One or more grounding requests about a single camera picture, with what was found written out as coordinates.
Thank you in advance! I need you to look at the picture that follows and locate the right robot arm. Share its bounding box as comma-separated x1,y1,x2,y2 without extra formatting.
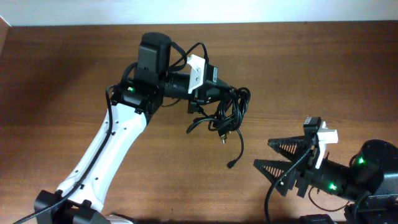
253,117,397,223

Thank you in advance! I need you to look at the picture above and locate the camera black cable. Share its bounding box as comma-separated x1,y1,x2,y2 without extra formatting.
12,42,209,224
264,133,320,224

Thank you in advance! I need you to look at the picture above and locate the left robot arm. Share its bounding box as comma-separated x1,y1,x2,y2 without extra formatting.
33,32,250,223

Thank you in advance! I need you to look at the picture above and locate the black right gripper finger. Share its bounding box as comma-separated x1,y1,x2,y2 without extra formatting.
267,136,311,162
253,159,300,197

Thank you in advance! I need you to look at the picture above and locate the right camera black cable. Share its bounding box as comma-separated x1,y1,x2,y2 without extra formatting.
264,133,320,224

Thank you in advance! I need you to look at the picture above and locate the left camera black cable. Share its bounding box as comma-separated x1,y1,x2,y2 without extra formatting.
12,42,209,224

